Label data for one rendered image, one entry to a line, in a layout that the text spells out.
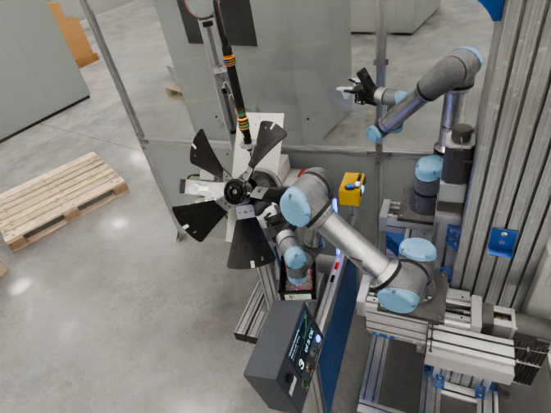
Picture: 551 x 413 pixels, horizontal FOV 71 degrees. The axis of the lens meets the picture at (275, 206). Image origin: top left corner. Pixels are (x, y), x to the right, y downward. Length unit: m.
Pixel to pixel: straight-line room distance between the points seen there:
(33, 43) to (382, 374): 6.47
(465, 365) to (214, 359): 1.63
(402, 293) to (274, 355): 0.42
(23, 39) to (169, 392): 5.69
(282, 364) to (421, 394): 1.21
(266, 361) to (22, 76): 6.41
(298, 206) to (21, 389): 2.49
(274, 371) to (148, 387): 1.71
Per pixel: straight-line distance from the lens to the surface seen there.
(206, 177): 2.06
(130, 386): 2.82
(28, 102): 7.15
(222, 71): 2.12
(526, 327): 1.59
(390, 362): 2.31
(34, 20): 7.23
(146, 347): 2.92
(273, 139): 1.74
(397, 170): 2.38
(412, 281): 1.28
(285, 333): 1.17
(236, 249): 1.78
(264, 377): 1.12
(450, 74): 1.56
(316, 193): 1.20
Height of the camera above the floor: 2.23
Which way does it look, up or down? 39 degrees down
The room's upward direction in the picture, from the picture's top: 11 degrees counter-clockwise
